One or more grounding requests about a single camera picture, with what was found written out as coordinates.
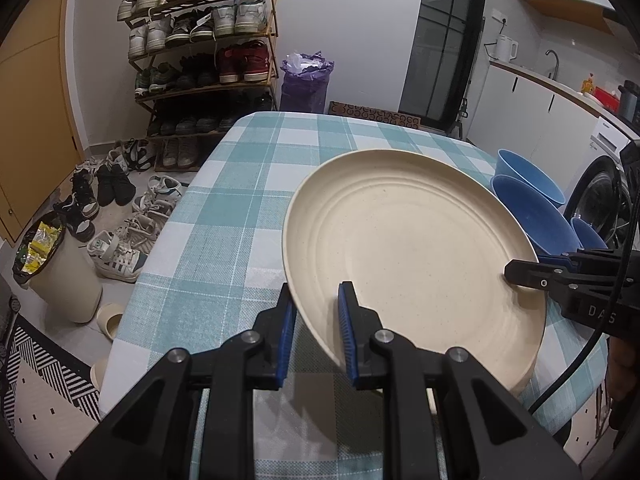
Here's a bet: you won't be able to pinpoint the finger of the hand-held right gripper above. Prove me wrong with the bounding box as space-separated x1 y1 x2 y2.
504 258 581 294
537 248 621 269

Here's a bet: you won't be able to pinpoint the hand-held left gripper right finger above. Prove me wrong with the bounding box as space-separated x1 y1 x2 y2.
337 281 583 480

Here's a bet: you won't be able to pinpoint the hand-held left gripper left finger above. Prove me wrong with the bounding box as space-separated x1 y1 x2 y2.
55 282 298 480

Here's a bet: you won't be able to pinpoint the blue plastic bowl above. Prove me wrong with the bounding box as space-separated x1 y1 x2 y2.
491 175 584 257
569 217 610 252
496 148 567 211

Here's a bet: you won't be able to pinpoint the person's right hand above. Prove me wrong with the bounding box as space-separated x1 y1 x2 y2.
607 336 640 431

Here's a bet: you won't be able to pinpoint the white washing machine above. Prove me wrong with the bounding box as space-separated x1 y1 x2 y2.
562 114 640 261

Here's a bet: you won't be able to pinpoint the teal checked tablecloth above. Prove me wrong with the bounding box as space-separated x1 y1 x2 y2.
97 110 614 480

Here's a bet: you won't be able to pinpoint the white kitchen base cabinet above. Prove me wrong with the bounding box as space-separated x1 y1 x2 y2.
464 57 601 201

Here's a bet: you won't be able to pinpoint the black pressure cooker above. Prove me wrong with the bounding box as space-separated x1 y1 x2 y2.
618 79 640 126

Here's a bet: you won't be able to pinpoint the small beige floor dish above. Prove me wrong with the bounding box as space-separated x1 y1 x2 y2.
89 357 109 392
96 302 125 341

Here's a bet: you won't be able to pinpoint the scattered shoes pile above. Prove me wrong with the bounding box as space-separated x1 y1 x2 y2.
52 140 189 284

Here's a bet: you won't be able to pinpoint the white electric kettle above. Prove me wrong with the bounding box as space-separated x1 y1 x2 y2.
494 34 519 64

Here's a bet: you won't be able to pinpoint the brown patterned doormat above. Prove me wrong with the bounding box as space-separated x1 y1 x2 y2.
327 101 423 129

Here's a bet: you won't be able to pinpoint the cream trash bin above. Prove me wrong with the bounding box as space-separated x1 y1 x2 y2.
12 212 104 324

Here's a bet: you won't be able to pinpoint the black framed glass door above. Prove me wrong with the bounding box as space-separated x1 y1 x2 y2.
397 0 489 139

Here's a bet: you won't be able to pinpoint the yellow snack wrappers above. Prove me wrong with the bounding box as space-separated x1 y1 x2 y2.
17 222 64 274

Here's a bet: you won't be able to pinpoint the dark floor equipment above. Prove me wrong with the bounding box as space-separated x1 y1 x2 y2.
0 294 21 356

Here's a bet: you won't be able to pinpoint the wooden shoe rack with shoes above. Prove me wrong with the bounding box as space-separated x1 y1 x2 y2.
117 0 279 171

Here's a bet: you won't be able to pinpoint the yellow wooden door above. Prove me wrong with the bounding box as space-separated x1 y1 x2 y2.
0 0 89 249

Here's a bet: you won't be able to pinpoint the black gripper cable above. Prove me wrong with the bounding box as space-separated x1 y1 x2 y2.
528 220 640 411

